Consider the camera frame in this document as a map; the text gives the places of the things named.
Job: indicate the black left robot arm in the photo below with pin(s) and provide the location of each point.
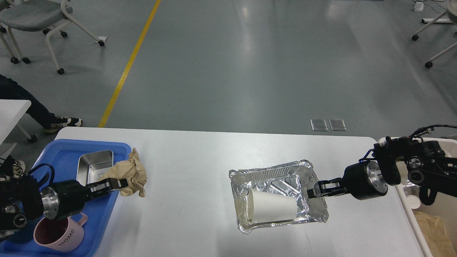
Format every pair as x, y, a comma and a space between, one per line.
25, 198

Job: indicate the left metal floor plate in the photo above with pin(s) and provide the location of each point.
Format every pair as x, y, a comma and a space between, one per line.
319, 125

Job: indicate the grey office chair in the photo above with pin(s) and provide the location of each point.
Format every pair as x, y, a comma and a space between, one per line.
39, 15

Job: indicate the beige plastic bin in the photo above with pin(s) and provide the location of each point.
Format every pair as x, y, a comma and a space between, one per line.
434, 226

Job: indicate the pink ribbed mug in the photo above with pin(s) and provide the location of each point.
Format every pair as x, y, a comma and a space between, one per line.
64, 235

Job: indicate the stainless steel rectangular tin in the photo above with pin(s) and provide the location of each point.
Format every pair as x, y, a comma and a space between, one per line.
92, 166

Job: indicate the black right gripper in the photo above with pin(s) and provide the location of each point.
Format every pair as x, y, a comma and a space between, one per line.
363, 181

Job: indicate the right metal floor plate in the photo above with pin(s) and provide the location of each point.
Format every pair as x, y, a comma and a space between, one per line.
337, 125

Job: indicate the white side table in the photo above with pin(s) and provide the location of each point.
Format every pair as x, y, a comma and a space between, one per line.
11, 112

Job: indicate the white paper cup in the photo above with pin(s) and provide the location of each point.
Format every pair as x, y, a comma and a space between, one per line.
266, 207

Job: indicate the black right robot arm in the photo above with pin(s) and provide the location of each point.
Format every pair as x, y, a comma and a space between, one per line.
426, 162

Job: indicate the brown paper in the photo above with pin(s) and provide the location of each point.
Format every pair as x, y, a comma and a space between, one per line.
131, 169

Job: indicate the person in dark trousers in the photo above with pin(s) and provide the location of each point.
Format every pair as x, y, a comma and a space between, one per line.
51, 123

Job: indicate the metal floor plate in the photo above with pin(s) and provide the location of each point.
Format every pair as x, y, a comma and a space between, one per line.
337, 125
319, 125

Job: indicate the blue plastic tray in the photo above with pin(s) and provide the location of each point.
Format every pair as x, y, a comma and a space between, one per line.
64, 155

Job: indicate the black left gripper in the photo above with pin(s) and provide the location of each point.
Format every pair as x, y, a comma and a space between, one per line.
64, 199

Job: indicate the aluminium foil tray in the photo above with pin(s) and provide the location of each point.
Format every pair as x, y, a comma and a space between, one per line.
289, 179

